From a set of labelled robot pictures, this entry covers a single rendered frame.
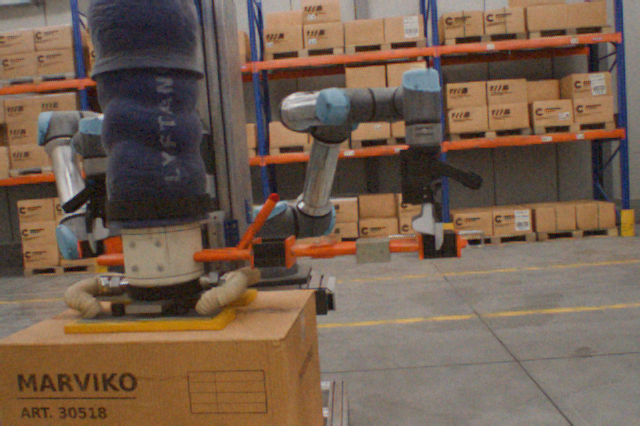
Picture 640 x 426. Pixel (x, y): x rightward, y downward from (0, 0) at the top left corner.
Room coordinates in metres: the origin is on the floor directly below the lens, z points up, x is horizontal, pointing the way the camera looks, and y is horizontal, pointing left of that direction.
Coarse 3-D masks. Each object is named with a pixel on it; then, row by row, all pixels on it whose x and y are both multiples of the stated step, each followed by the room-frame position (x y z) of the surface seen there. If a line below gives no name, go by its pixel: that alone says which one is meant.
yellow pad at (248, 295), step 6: (246, 294) 1.28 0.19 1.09; (252, 294) 1.29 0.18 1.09; (192, 300) 1.25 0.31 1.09; (198, 300) 1.25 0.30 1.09; (234, 300) 1.24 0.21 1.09; (240, 300) 1.24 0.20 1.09; (246, 300) 1.23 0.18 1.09; (252, 300) 1.28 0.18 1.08; (192, 306) 1.25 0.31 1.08; (222, 306) 1.24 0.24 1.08
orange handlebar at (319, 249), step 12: (396, 240) 1.16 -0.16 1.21; (408, 240) 1.15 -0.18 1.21; (204, 252) 1.17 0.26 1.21; (216, 252) 1.17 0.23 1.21; (228, 252) 1.16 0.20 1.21; (240, 252) 1.16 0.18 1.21; (300, 252) 1.14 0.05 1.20; (312, 252) 1.14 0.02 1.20; (324, 252) 1.13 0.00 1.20; (336, 252) 1.13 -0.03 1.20; (348, 252) 1.13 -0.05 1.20; (396, 252) 1.12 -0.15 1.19; (108, 264) 1.20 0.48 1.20; (120, 264) 1.20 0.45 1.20
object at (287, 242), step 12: (252, 240) 1.17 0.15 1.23; (264, 240) 1.22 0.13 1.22; (276, 240) 1.22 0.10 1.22; (288, 240) 1.14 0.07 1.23; (252, 252) 1.14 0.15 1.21; (264, 252) 1.14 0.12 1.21; (276, 252) 1.14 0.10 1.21; (288, 252) 1.13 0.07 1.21; (252, 264) 1.14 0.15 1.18; (264, 264) 1.13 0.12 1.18; (276, 264) 1.13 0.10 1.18; (288, 264) 1.13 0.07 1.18
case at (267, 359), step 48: (48, 336) 1.08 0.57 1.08; (96, 336) 1.06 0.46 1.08; (144, 336) 1.04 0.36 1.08; (192, 336) 1.02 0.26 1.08; (240, 336) 1.00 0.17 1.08; (288, 336) 1.01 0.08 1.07; (0, 384) 1.05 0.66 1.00; (48, 384) 1.04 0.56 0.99; (96, 384) 1.02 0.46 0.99; (144, 384) 1.01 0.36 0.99; (192, 384) 1.00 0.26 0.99; (240, 384) 0.98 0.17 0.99; (288, 384) 0.98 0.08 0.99
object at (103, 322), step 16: (112, 304) 1.12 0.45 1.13; (176, 304) 1.10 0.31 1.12; (80, 320) 1.10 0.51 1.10; (96, 320) 1.10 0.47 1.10; (112, 320) 1.09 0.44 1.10; (128, 320) 1.09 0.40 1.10; (144, 320) 1.08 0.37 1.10; (160, 320) 1.08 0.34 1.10; (176, 320) 1.07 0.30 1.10; (192, 320) 1.06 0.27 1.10; (208, 320) 1.06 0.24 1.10; (224, 320) 1.06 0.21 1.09
